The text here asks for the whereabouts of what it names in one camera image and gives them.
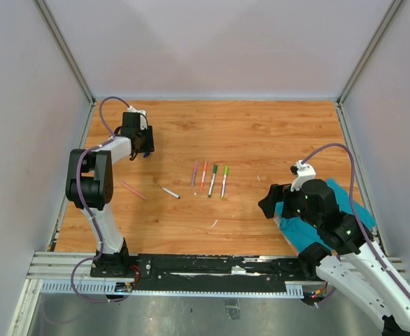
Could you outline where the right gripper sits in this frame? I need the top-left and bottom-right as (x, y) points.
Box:
(259, 182), (320, 228)

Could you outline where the light green pen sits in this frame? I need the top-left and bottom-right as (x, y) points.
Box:
(220, 165), (229, 200)

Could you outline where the pink pen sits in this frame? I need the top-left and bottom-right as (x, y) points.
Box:
(120, 181), (148, 200)

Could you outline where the purple pen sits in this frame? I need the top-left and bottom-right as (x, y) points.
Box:
(190, 160), (199, 188)

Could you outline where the white grey pen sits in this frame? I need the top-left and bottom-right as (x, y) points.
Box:
(161, 187), (181, 199)

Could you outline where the orange pen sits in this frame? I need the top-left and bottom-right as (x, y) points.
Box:
(199, 160), (208, 193)

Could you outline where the white pen green tip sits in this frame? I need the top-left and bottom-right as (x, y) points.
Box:
(207, 164), (218, 198)

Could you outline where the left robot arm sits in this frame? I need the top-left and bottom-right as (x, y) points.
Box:
(65, 107), (155, 277)

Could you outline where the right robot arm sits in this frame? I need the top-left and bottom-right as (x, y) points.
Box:
(258, 179), (410, 335)

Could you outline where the teal cloth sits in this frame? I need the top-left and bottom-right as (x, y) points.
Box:
(276, 178), (376, 256)

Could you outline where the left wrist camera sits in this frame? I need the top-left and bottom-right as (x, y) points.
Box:
(127, 106), (148, 130)

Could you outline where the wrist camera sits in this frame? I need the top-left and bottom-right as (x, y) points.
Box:
(290, 160), (316, 192)
(127, 106), (148, 130)

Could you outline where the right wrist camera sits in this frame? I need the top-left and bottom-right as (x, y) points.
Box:
(290, 160), (316, 192)

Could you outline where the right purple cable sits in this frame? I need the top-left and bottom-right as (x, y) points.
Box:
(301, 142), (410, 316)

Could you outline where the purple cable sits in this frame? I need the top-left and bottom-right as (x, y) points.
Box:
(301, 142), (410, 316)
(70, 96), (132, 304)

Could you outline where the white cable duct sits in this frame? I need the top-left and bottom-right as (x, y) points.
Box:
(41, 277), (304, 299)

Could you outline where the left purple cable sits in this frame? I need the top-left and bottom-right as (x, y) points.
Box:
(70, 96), (132, 304)

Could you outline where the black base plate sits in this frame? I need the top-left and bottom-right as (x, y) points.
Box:
(101, 253), (322, 283)

